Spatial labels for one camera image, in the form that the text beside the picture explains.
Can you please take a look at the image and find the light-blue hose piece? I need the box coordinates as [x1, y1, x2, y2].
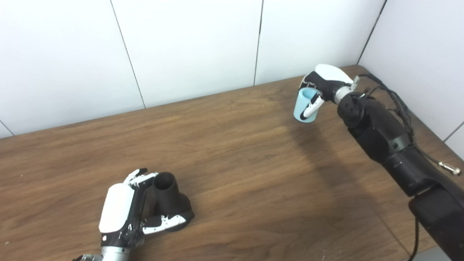
[293, 87, 322, 124]

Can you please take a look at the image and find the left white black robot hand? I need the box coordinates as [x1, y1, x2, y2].
[98, 167, 189, 249]

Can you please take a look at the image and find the black nozzle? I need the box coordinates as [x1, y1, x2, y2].
[152, 172, 195, 233]

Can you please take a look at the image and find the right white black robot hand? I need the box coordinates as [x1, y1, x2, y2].
[298, 64, 355, 120]

